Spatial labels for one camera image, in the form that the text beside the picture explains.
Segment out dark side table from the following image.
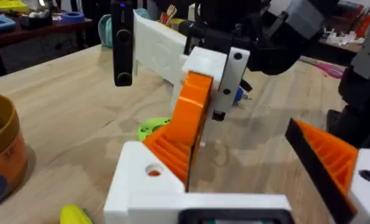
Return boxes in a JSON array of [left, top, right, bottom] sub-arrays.
[[0, 17, 95, 82]]

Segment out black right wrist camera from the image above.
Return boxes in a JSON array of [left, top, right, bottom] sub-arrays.
[[111, 0, 135, 88]]

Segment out orange round toy tub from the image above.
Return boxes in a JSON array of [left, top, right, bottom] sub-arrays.
[[0, 91, 29, 212]]

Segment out orange ribbed wedge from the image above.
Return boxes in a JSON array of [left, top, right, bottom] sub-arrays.
[[142, 123, 203, 192]]

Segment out pink scissors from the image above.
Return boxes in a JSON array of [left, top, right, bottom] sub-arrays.
[[299, 55, 345, 79]]

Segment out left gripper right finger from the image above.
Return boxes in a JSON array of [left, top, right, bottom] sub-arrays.
[[284, 118, 370, 224]]

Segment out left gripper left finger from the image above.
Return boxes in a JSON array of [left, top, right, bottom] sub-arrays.
[[103, 141, 186, 224]]

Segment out heap of white parts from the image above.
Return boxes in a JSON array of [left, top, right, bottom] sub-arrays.
[[324, 27, 366, 47]]

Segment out teal round container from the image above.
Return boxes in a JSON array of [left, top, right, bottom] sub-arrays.
[[97, 7, 151, 49]]

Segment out blue tape roll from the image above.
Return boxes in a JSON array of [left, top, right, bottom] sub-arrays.
[[61, 11, 85, 24]]

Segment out yellow toy vegetable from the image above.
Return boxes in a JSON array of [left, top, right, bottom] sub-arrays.
[[59, 203, 95, 224]]

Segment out green disc with holes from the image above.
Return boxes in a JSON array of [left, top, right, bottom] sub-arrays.
[[137, 116, 173, 142]]

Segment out blue electric screwdriver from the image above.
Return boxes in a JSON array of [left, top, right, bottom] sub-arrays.
[[233, 79, 254, 109]]

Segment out yellow box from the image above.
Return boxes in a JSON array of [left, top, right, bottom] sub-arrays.
[[0, 0, 29, 14]]

